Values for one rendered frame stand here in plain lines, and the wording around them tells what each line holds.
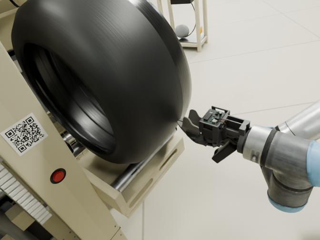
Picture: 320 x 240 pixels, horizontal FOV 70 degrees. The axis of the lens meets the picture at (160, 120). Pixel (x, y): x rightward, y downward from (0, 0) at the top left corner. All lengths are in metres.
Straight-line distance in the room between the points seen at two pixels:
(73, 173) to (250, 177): 1.41
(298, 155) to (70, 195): 0.61
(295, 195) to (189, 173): 1.32
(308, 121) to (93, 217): 0.73
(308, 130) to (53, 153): 0.66
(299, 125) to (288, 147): 0.16
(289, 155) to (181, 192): 1.31
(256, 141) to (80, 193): 0.53
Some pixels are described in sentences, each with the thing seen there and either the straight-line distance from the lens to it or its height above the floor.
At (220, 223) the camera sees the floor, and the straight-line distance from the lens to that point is 1.68.
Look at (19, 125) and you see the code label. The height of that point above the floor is 1.25.
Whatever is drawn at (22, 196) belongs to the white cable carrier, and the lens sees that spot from 0.69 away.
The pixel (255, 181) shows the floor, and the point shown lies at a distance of 1.86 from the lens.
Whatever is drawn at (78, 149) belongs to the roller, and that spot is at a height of 0.91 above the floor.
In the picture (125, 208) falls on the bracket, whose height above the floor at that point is 0.87.
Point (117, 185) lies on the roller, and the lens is 0.77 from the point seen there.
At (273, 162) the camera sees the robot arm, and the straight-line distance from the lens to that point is 0.56.
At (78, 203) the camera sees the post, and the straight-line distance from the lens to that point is 0.80.
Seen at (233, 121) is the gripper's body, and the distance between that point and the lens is 0.58.
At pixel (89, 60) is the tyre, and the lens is 0.51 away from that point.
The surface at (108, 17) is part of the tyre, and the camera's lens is 0.56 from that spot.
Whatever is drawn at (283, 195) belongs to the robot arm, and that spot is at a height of 0.99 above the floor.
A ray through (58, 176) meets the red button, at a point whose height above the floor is 1.06.
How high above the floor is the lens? 1.53
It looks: 40 degrees down
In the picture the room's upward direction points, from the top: 13 degrees counter-clockwise
